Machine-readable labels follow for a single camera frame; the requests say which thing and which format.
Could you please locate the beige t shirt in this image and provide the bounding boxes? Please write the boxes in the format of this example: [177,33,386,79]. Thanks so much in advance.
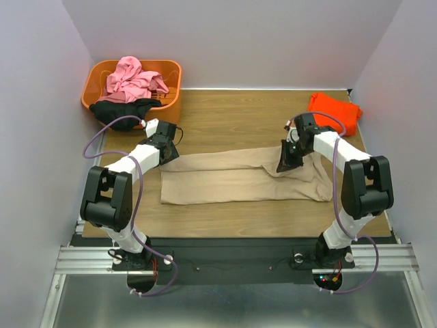
[160,146,333,205]

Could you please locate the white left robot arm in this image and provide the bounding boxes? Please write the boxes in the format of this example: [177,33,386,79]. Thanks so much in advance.
[80,141,179,271]

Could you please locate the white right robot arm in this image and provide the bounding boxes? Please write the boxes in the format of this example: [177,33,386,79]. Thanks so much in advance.
[277,128,394,267]

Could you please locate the black t shirt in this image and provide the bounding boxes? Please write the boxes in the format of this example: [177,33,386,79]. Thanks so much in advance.
[89,98,162,132]

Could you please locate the folded orange t shirt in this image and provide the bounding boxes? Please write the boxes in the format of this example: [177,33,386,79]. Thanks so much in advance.
[307,92,363,137]

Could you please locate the pink t shirt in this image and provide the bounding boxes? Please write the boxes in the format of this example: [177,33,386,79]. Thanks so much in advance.
[98,56,169,103]

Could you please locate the orange plastic basket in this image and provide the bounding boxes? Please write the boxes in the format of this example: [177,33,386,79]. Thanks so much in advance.
[81,59,182,124]

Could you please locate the silver round knob right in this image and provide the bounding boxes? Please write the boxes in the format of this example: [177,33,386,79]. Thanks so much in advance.
[294,253,304,264]

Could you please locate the white round knob left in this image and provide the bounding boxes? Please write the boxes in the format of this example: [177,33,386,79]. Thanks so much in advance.
[163,255,173,265]

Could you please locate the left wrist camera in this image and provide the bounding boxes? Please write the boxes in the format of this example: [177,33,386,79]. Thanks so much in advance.
[142,119,184,145]

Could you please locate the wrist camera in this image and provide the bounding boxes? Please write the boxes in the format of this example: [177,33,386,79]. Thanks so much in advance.
[142,119,184,145]
[284,112,315,141]

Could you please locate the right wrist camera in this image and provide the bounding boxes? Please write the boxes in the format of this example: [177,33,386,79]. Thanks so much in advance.
[284,112,315,141]

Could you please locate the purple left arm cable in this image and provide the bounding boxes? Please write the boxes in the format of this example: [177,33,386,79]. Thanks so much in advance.
[83,115,179,297]

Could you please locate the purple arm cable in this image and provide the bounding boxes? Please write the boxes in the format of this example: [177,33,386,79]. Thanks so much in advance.
[285,111,380,295]
[83,115,179,297]

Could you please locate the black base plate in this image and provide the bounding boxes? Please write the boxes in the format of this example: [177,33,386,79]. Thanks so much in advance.
[57,235,399,286]

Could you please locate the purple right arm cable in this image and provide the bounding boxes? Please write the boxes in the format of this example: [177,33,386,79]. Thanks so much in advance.
[285,111,380,295]

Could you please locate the aluminium rail frame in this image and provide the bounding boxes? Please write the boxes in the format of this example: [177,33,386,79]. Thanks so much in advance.
[40,129,426,328]

